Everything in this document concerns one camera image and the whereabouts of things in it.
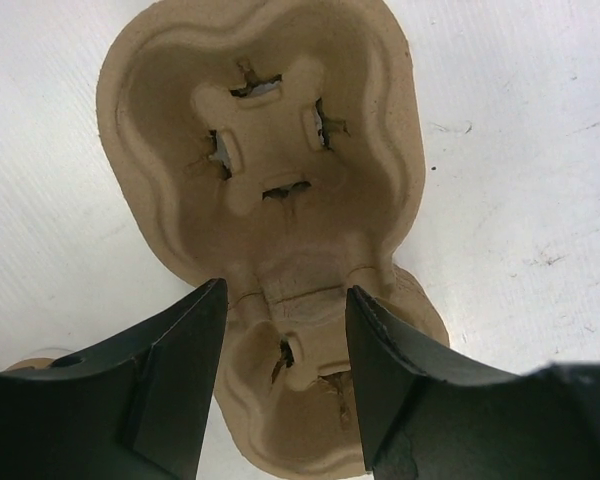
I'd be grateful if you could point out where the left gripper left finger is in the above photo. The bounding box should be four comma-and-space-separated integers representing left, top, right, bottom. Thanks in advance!
0, 279, 228, 479

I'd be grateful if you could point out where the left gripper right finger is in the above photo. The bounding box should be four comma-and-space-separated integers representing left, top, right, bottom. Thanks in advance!
345, 287, 600, 479

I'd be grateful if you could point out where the brown cardboard cup carrier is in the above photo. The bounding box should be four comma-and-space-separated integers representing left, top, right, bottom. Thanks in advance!
389, 265, 450, 347

